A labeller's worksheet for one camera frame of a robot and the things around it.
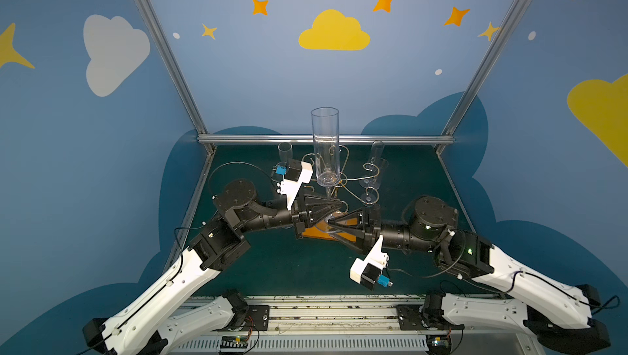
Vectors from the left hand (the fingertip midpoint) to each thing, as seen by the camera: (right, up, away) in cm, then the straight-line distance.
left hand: (337, 198), depth 49 cm
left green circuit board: (-30, -47, +24) cm, 60 cm away
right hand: (0, -2, +1) cm, 3 cm away
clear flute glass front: (+19, +13, +43) cm, 49 cm away
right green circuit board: (+33, -47, +24) cm, 63 cm away
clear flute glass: (+18, +2, +45) cm, 48 cm away
